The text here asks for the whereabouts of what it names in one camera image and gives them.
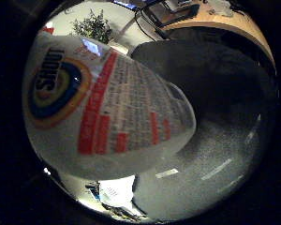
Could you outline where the white spray bottle orange cap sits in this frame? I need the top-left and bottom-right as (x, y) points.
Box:
(22, 29), (198, 182)

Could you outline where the white cloth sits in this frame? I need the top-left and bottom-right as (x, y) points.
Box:
(97, 174), (137, 209)

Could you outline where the tall plant in white pot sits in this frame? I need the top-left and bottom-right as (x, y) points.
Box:
(70, 8), (114, 45)

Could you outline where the black laptop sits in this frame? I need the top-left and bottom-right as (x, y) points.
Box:
(140, 0), (200, 29)

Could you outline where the computer monitor white screen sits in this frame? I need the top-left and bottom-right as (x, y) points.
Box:
(111, 0), (139, 10)

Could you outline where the curved wooden desk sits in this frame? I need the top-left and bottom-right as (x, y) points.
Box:
(160, 1), (276, 69)

